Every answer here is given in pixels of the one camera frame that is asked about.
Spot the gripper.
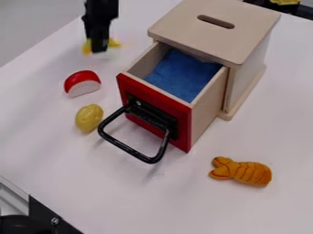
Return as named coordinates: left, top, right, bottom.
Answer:
left=81, top=12, right=124, bottom=56

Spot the red and white toy fruit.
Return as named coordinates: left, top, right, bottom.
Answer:
left=62, top=69, right=103, bottom=99

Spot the red front wooden drawer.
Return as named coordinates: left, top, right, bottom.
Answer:
left=96, top=41, right=231, bottom=165

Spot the yellow toy lemon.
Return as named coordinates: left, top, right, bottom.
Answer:
left=73, top=103, right=105, bottom=133

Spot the blue cloth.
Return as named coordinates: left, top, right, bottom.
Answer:
left=143, top=48, right=224, bottom=104

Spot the wooden cabinet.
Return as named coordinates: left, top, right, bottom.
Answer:
left=146, top=0, right=283, bottom=122

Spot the orange toy shrimp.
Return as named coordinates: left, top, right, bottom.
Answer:
left=208, top=156, right=273, bottom=187

